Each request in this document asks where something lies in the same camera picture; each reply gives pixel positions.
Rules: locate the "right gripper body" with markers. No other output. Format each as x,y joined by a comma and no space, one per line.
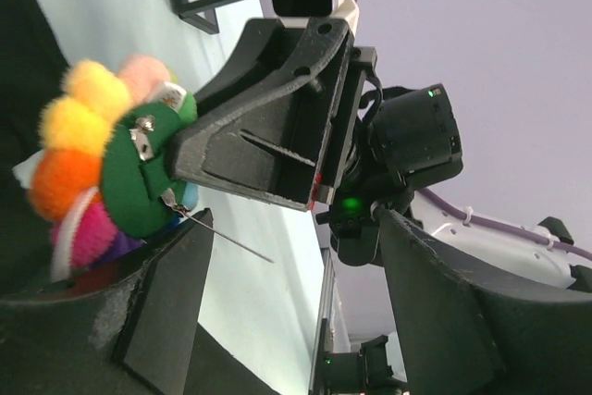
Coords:
362,68

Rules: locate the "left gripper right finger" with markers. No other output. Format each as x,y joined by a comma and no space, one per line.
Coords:
467,327

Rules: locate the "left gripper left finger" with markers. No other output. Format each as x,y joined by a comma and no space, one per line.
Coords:
126,327

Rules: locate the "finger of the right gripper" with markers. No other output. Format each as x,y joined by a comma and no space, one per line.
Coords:
265,119

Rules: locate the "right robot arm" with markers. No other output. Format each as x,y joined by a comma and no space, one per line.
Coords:
406,140

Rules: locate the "colourful pom-pom brooch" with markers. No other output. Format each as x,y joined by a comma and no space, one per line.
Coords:
101,177

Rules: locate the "black t-shirt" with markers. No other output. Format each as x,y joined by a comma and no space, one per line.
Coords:
32,66

